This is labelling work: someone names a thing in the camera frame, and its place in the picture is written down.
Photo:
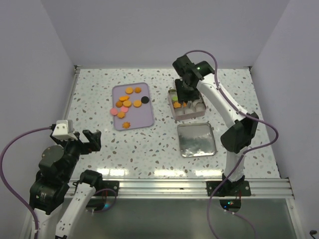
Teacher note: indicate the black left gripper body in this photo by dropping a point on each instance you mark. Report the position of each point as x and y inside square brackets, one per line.
[77, 146]

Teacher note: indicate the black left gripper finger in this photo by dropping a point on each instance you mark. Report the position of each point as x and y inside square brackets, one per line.
[95, 141]
[88, 134]

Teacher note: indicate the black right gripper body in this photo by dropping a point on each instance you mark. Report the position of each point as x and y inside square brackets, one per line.
[185, 92]

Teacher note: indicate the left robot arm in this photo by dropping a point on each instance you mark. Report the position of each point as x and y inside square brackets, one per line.
[52, 183]

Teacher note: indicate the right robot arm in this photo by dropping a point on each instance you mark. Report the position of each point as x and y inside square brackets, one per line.
[197, 80]

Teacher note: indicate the pink cookie tin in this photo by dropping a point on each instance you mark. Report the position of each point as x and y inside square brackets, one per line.
[193, 109]

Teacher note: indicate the pink round cookie left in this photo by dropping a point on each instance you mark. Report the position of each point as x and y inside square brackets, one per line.
[113, 111]

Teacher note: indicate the pink round cookie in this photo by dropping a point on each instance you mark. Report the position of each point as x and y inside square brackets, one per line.
[124, 109]
[113, 111]

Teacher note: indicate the swirl flower cookie bottom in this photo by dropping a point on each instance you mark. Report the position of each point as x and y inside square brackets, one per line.
[126, 125]

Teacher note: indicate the flower cookie left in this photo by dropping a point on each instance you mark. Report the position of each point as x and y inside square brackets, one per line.
[121, 115]

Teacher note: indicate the black sandwich cookie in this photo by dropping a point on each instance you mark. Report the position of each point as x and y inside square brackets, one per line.
[145, 100]

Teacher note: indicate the swirl cookie left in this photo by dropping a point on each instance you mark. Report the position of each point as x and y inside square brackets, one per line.
[119, 104]

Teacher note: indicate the pink round cookie middle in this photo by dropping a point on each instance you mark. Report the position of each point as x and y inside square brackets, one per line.
[124, 109]

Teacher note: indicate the silver tin lid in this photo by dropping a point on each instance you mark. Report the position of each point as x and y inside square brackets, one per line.
[196, 140]

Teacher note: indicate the swirl cookie top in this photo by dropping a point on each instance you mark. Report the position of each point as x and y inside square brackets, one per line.
[137, 90]

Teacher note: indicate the round dotted biscuit right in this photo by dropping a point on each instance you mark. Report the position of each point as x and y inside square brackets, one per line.
[137, 103]

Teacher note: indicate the round dotted biscuit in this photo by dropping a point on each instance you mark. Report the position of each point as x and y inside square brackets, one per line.
[137, 103]
[129, 90]
[127, 103]

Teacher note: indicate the orange fish cookie upper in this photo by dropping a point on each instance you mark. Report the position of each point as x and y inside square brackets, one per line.
[123, 98]

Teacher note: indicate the round dotted biscuit middle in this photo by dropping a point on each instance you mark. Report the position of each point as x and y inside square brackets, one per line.
[127, 103]

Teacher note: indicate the lilac plastic tray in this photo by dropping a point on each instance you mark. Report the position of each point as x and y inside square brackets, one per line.
[138, 117]

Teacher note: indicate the round dotted biscuit top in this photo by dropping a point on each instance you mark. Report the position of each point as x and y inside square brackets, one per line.
[129, 90]

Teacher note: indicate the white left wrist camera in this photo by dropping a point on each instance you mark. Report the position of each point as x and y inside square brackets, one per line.
[64, 130]

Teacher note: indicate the aluminium front rail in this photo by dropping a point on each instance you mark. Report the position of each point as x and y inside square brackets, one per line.
[197, 188]

